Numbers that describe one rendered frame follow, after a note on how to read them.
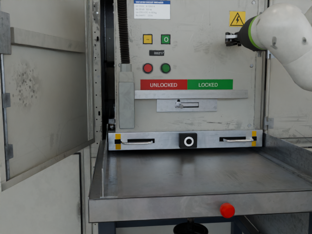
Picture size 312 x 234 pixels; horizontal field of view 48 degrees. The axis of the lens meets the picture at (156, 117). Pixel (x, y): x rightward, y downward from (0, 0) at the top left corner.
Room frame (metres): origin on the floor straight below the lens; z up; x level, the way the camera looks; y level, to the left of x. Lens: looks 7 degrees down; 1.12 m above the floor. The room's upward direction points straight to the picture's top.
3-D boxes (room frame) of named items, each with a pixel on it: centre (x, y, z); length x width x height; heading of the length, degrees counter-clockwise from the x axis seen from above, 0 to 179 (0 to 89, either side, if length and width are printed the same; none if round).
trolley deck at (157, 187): (1.12, -0.12, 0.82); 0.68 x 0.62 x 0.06; 7
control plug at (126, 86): (1.10, 0.09, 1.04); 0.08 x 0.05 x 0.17; 7
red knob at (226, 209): (0.76, -0.16, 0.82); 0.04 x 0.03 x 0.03; 7
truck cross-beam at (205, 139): (1.21, -0.11, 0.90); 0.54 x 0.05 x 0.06; 97
